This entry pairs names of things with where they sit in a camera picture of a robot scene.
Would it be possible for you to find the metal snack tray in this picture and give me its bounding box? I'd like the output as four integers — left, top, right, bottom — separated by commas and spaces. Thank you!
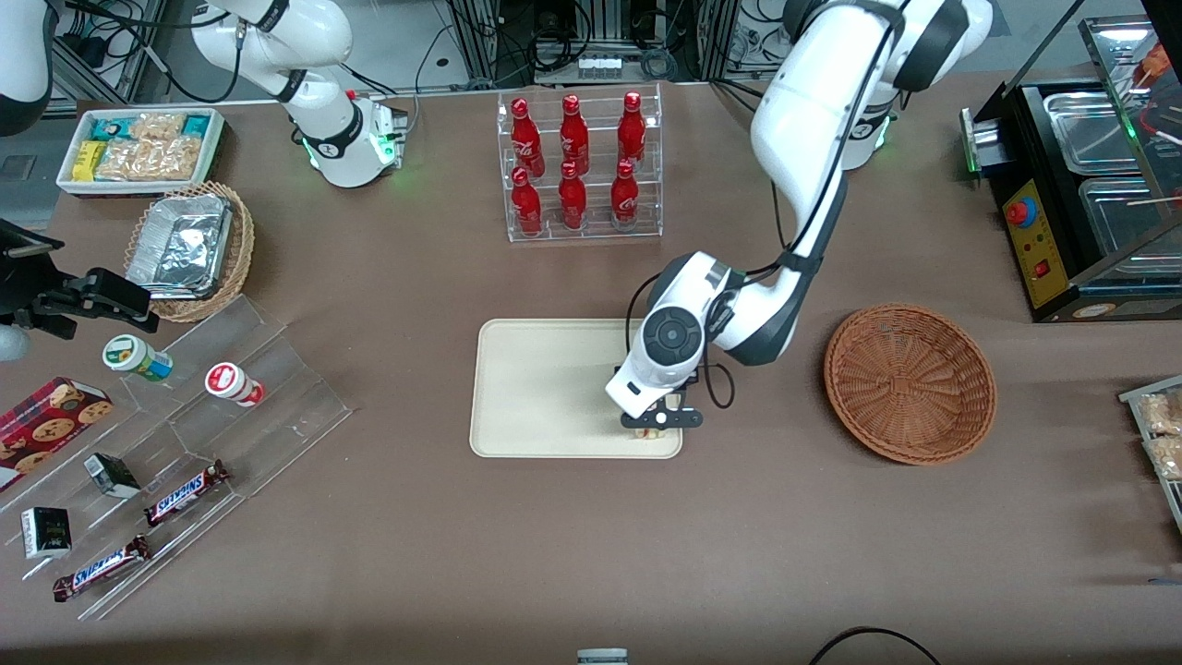
1117, 374, 1182, 537

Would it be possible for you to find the yellow snack packet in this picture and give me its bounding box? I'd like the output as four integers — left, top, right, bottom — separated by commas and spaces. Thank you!
71, 140, 108, 184

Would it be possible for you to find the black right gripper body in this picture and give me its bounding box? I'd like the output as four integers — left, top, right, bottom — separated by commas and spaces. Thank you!
0, 220, 93, 339

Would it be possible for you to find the brown wicker basket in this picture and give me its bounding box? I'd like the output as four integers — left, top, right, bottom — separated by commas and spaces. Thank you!
823, 303, 998, 466

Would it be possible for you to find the black food warmer machine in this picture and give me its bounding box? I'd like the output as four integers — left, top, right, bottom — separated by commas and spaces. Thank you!
960, 0, 1182, 324

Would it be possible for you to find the brown Snickers bar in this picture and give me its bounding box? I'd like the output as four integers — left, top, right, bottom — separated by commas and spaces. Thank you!
52, 534, 153, 603
143, 459, 230, 528

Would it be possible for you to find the red cola bottle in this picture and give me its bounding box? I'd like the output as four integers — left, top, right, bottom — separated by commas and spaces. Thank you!
610, 160, 640, 230
558, 163, 588, 231
511, 98, 546, 178
511, 167, 543, 237
560, 94, 590, 176
618, 91, 646, 167

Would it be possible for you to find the light wicker basket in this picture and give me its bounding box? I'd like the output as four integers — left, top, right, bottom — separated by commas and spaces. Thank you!
123, 180, 256, 323

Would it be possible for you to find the clear acrylic stepped display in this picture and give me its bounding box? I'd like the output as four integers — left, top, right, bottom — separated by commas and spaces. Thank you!
0, 294, 354, 622

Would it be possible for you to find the clear acrylic bottle rack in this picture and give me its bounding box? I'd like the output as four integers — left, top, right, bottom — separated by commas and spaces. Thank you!
497, 83, 664, 244

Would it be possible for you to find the aluminium foil container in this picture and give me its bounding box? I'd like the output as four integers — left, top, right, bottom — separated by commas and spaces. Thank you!
127, 194, 234, 301

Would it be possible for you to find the clear pastry packet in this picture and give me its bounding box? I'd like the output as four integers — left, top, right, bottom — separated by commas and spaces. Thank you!
1136, 392, 1182, 438
1145, 436, 1182, 482

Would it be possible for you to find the red white yogurt cup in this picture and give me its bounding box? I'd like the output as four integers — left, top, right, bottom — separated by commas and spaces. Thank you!
204, 362, 266, 408

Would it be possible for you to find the steel food pan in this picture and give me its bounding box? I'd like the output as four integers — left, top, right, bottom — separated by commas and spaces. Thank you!
1078, 175, 1182, 261
1043, 90, 1148, 177

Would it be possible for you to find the red cookie box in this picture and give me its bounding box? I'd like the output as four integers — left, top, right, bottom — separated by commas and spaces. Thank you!
0, 376, 115, 493

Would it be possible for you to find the white rectangular snack bin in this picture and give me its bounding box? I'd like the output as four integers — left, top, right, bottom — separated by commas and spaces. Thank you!
55, 107, 227, 200

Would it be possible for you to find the black floor cable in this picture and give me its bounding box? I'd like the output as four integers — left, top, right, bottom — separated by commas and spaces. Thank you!
808, 626, 943, 665

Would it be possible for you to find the small black box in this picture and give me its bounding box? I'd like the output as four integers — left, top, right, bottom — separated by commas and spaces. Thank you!
83, 453, 141, 500
20, 506, 73, 561

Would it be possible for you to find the beige plastic tray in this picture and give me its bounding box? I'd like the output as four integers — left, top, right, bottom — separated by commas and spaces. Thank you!
469, 319, 683, 460

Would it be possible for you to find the green white yogurt cup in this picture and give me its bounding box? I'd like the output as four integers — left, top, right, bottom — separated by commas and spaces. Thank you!
102, 334, 174, 382

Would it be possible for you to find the clear cracker packet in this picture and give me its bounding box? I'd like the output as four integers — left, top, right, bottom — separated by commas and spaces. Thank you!
129, 112, 187, 142
148, 136, 203, 182
96, 139, 154, 182

